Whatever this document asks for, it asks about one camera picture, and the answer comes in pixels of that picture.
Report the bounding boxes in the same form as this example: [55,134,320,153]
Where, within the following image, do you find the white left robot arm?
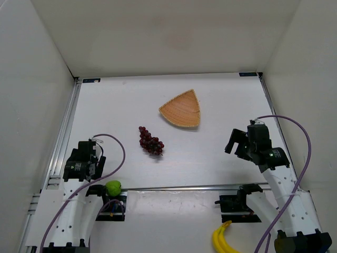
[40,139,107,252]

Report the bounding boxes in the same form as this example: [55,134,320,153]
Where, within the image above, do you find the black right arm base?
[215,184,263,223]

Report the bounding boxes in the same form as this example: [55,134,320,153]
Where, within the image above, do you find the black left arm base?
[86,184,127,221]

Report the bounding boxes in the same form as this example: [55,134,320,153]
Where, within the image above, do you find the aluminium rail right side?
[257,72,298,180]

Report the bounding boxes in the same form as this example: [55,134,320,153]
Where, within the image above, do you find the aluminium rail front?
[122,184,241,192]

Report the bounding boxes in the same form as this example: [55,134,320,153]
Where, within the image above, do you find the yellow fake banana bunch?
[212,220,239,253]

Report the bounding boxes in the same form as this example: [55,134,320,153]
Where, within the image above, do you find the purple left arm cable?
[39,133,126,253]

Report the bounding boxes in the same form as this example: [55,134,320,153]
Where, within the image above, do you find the blue label left corner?
[82,78,101,83]

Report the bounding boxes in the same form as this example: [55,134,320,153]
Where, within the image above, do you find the aluminium rail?
[18,77,81,252]
[257,72,298,180]
[122,184,241,192]

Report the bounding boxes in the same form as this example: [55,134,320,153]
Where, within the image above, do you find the aluminium rail left side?
[18,77,81,252]

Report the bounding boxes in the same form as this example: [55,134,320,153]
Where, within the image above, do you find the blue label corner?
[82,78,101,83]
[239,72,257,77]

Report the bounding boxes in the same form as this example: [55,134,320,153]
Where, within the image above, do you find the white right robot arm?
[225,121,332,252]

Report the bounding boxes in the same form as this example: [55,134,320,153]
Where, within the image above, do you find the triangular wicker fruit basket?
[158,89,201,128]

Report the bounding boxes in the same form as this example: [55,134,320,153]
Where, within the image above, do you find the green fake apple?
[105,180,122,197]

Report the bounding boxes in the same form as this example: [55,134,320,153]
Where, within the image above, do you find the blue label right corner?
[239,72,257,77]

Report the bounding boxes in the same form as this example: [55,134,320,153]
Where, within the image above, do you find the dark red fake grapes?
[138,126,165,156]

